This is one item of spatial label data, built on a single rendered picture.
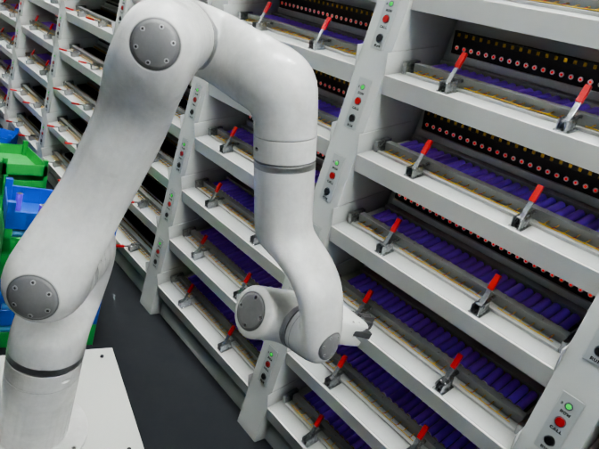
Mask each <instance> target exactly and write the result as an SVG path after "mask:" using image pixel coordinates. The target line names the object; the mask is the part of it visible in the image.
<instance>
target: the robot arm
mask: <svg viewBox="0 0 599 449"><path fill-rule="evenodd" d="M193 76H196V77H198V78H201V79H203V80H205V81H207V82H208V83H210V84H212V85H213V86H214V87H216V88H217V89H219V90H220V91H221V92H223V93H224V94H226V95H227V96H229V97H230V98H232V99H233V100H235V101H236V102H238V103H239V104H241V106H243V107H244V108H246V109H247V110H248V111H249V112H250V113H251V115H252V117H253V157H254V158H253V166H254V223H255V232H256V235H257V238H258V241H259V243H260V244H261V246H262V247H263V248H264V249H265V250H266V251H267V253H268V254H269V255H270V256H271V257H272V258H273V259H274V260H275V262H276V263H277V264H278V265H279V266H280V267H281V268H282V270H283V272H284V273H285V275H286V276H287V278H288V280H289V282H290V283H291V286H292V288H293V290H286V289H279V288H273V287H267V286H261V285H252V286H250V287H248V288H247V289H246V290H244V291H243V292H242V294H241V295H240V297H239V298H238V300H237V303H236V306H235V311H234V318H235V323H236V326H237V328H238V330H239V332H240V333H241V334H242V335H243V336H244V337H245V338H247V339H259V340H271V341H274V342H277V343H279V344H282V345H284V346H286V347H288V348H289V349H290V350H291V351H293V352H294V353H295V354H297V355H299V356H300V357H302V358H304V359H305V360H307V361H309V362H311V363H324V362H327V361H328V360H329V359H331V358H332V357H333V355H334V354H335V352H336V351H337V349H338V346H339V345H344V346H353V347H356V346H359V344H360V343H361V342H360V341H359V340H358V339H356V337H360V338H363V339H370V338H371V336H372V333H371V332H370V331H369V330H370V329H371V328H372V326H373V321H374V317H372V316H371V315H370V314H364V313H358V314H357V312H355V311H352V310H349V309H348V308H347V307H345V306H344V305H343V293H342V287H341V279H340V276H339V274H338V271H337V269H336V266H335V264H334V263H333V261H332V258H331V257H330V255H329V253H328V252H327V250H326V248H325V247H324V245H323V243H322V242H321V241H320V240H319V238H318V237H317V235H316V232H315V230H314V227H313V204H314V189H315V173H316V138H317V119H318V87H317V82H316V76H315V73H314V71H313V70H312V68H311V66H310V65H309V63H308V62H307V60H306V59H305V58H304V57H303V56H302V55H300V54H299V53H298V52H296V51H295V50H294V49H292V48H291V47H289V46H288V45H286V44H285V43H283V42H281V41H279V40H278V39H276V38H274V37H271V36H269V35H268V34H266V33H264V32H262V31H260V30H258V29H255V28H254V27H252V26H251V25H249V24H247V23H246V22H244V21H242V20H240V19H238V18H236V17H234V16H233V15H231V14H229V13H227V12H224V11H222V10H219V9H218V8H216V7H213V6H211V5H209V4H205V3H203V2H201V1H198V0H143V1H141V2H139V3H137V4H135V5H134V6H133V7H132V8H131V9H130V10H129V11H128V12H127V14H126V15H125V17H124V18H123V20H122V21H121V23H120V24H119V26H118V28H117V30H116V32H115V35H114V37H113V39H112V40H111V44H110V46H109V49H108V52H107V53H106V57H105V60H104V64H103V73H102V80H101V85H100V90H99V94H98V97H97V101H96V104H95V107H94V111H93V114H92V116H91V118H90V120H89V122H88V125H87V127H86V130H85V132H84V133H83V136H82V138H81V140H80V142H79V144H78V147H77V149H76V151H75V153H74V155H73V157H72V159H71V161H70V163H69V165H68V167H67V169H66V171H65V172H64V174H63V176H62V178H61V180H60V181H59V183H58V184H57V185H56V187H55V188H54V190H53V192H52V193H51V195H50V196H49V198H48V199H47V201H46V202H45V204H44V206H43V207H42V208H41V209H40V210H39V212H38V213H37V215H36V217H35V218H34V220H33V221H32V223H31V224H30V226H29V228H28V229H27V231H26V232H25V233H24V234H23V236H22V237H21V239H20V240H19V242H18V243H17V245H16V246H15V248H14V249H13V251H12V253H11V254H10V256H9V257H8V259H7V261H6V263H5V265H4V270H3V272H2V275H1V292H2V296H3V298H4V302H5V304H6V305H8V307H9V308H10V309H11V310H12V311H13V312H14V313H15V316H14V318H13V320H12V325H11V328H10V331H9V337H8V341H7V348H6V354H5V360H4V371H3V377H2V383H1V389H0V449H81V448H82V447H83V445H84V443H85V441H86V436H87V431H88V423H87V418H86V415H85V413H84V411H83V410H82V408H81V407H80V406H79V405H78V404H77V403H76V402H74V400H75V396H76V392H77V387H78V380H79V376H80V371H81V367H82V363H83V359H84V355H85V351H86V343H87V339H88V335H89V332H90V330H91V327H92V324H93V322H94V318H95V316H96V313H97V311H98V308H99V306H100V304H101V301H102V299H103V294H104V292H105V290H106V287H107V284H108V281H109V279H110V276H111V271H112V267H113V264H114V260H115V256H116V238H115V234H114V233H115V232H116V230H117V228H118V226H119V223H120V222H121V220H122V218H123V216H124V215H125V214H126V212H127V209H128V207H129V206H130V204H131V202H132V200H133V198H134V197H135V195H136V193H137V191H138V189H139V187H140V186H141V184H142V182H143V180H144V178H145V176H146V174H147V172H148V171H149V169H150V167H151V165H152V163H153V161H154V159H155V158H156V156H157V154H158V152H159V150H160V147H161V145H162V144H163V141H164V139H165V137H166V135H167V132H168V130H169V127H170V125H171V122H172V120H173V117H174V116H175V113H176V109H177V107H178V105H179V103H180V101H181V99H182V97H183V95H184V93H185V90H186V88H187V87H188V85H189V83H190V81H191V80H192V78H193Z"/></svg>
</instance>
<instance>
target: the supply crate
mask: <svg viewBox="0 0 599 449"><path fill-rule="evenodd" d="M16 192H22V193H23V199H22V204H21V211H17V210H16V211H15V209H16V200H15V199H16ZM52 192H53V190H50V189H42V188H35V187H27V186H19V185H13V177H6V178H5V185H4V197H3V207H4V228H6V229H19V230H27V229H28V228H29V226H30V224H31V223H32V221H33V220H34V218H35V217H36V215H37V213H38V208H39V204H45V202H46V201H47V199H48V198H49V196H50V195H51V193H52Z"/></svg>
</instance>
